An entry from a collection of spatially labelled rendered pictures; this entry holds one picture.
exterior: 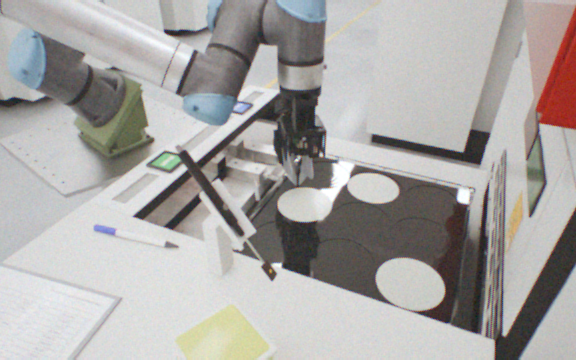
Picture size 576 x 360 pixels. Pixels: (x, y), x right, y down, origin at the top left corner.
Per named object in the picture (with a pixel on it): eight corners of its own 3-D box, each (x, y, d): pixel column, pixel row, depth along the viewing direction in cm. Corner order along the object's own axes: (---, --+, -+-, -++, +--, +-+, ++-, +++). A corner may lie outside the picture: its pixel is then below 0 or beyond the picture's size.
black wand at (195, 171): (169, 150, 44) (176, 146, 43) (177, 144, 45) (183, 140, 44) (268, 282, 50) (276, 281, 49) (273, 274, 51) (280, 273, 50)
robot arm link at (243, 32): (188, 38, 62) (247, 47, 58) (215, -23, 63) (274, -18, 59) (212, 64, 69) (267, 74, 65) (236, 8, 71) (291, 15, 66)
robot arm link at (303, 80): (273, 53, 66) (321, 50, 67) (274, 79, 69) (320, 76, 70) (281, 68, 60) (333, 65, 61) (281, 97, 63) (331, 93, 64)
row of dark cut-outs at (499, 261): (503, 160, 78) (507, 149, 77) (496, 344, 46) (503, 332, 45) (499, 159, 79) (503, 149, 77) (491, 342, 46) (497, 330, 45)
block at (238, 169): (267, 176, 86) (266, 165, 84) (259, 185, 83) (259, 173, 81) (234, 168, 88) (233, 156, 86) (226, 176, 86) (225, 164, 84)
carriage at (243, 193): (284, 167, 94) (284, 157, 92) (193, 277, 67) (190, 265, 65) (254, 160, 96) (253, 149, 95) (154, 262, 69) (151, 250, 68)
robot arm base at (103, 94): (78, 114, 109) (44, 98, 101) (107, 68, 109) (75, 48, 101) (103, 135, 101) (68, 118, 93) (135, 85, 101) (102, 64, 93)
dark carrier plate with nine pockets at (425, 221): (469, 193, 79) (469, 190, 78) (448, 334, 53) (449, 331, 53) (307, 155, 90) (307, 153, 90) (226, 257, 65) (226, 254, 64)
